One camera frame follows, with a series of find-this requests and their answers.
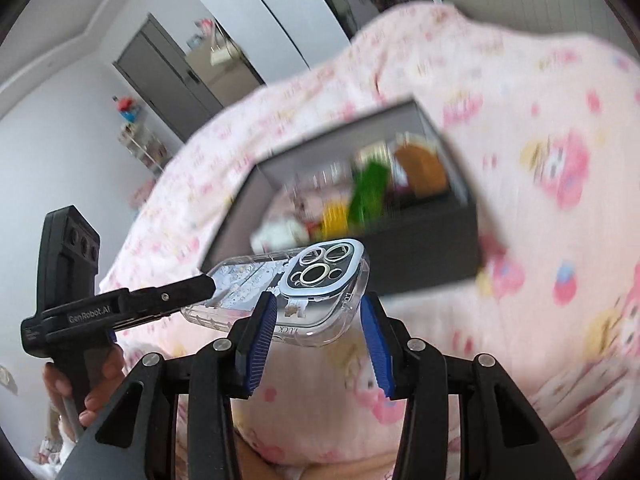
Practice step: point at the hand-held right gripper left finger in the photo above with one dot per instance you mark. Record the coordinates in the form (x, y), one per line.
(260, 345)

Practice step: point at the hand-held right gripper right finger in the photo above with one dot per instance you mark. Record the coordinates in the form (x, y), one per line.
(377, 350)

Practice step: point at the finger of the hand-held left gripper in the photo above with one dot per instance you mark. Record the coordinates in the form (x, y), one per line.
(170, 292)

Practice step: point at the clear phone case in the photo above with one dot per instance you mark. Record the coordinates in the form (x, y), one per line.
(320, 275)

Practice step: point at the dark grey cardboard box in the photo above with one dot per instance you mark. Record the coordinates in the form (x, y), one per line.
(425, 245)

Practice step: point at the vacuum-packed corn cob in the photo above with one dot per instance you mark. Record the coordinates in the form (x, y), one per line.
(367, 190)

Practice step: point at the person's left hand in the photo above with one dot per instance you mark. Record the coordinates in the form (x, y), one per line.
(112, 365)

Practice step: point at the small white plush toy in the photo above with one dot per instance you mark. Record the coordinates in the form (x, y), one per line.
(280, 232)

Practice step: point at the small cluttered shelf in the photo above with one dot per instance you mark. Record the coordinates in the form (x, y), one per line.
(145, 150)

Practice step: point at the red blue toy figure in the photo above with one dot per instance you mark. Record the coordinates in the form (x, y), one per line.
(127, 107)

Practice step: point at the brown wooden comb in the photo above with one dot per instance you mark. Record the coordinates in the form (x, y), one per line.
(420, 170)

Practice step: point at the grey door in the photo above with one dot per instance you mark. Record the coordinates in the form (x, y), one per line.
(160, 75)

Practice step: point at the cream bag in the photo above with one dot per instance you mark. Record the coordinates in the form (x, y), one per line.
(225, 54)

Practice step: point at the pink printed blanket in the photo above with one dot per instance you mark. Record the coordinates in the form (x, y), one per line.
(550, 135)

